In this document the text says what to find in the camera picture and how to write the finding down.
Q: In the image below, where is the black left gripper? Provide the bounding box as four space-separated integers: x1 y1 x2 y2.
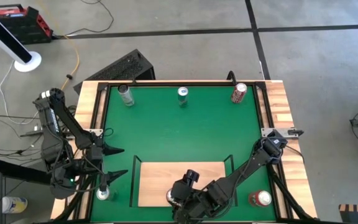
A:
87 143 129 191

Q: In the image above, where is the red Coca-Cola can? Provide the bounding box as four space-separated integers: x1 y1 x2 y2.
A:
165 188 175 206
230 82 248 104

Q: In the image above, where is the white can with black top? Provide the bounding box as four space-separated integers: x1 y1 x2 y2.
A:
117 83 135 108

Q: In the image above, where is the red Fanta can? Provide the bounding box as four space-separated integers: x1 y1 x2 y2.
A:
248 189 273 208

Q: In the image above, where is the white yellow wipes canister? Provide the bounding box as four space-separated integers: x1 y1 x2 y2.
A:
1 196 29 214

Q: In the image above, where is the white floor stand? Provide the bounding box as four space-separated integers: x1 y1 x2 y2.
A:
0 2 42 73

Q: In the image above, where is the red black tool case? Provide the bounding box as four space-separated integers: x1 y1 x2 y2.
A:
0 3 54 45

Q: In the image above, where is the orange black striped box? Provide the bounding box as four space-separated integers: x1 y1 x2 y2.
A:
338 203 358 224

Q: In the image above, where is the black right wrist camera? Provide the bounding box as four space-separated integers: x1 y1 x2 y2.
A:
183 169 201 187

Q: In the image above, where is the black aluminium station frame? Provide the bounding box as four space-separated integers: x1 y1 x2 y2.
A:
50 79 319 224

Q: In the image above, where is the yellow cable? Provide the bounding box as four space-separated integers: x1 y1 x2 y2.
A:
37 0 81 91

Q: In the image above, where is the black cable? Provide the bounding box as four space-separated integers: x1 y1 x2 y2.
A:
226 70 237 85
53 0 115 40

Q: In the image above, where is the white cable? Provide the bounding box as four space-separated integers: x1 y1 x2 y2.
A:
0 60 40 125

